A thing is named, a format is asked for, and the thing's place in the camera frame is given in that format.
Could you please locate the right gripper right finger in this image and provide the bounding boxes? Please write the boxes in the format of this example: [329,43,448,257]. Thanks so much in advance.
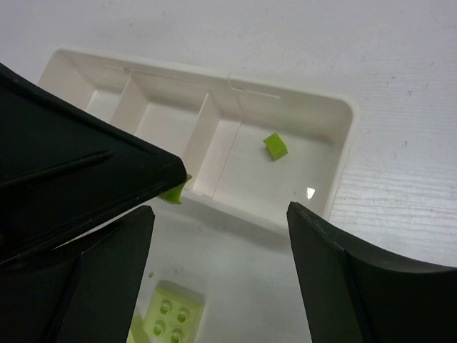
[287,202,456,342]

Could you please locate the green 2x2 lego studs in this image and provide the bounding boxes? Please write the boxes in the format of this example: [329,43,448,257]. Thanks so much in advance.
[143,280,205,342]

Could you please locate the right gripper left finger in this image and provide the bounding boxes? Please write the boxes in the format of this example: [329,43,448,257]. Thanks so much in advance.
[1,206,154,342]

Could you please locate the small green lego cube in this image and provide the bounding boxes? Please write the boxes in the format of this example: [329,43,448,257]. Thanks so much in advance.
[263,133,288,161]

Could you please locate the small green lego piece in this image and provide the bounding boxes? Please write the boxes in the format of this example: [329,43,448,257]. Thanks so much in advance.
[158,174,192,204]

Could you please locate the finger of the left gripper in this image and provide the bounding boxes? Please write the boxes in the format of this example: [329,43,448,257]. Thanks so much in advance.
[1,66,186,264]

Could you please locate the green 2x2 lego tilted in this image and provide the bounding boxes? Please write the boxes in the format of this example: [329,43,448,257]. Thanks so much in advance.
[126,314,150,343]

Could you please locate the white three-compartment tray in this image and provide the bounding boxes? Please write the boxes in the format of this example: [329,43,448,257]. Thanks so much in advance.
[38,49,359,232]

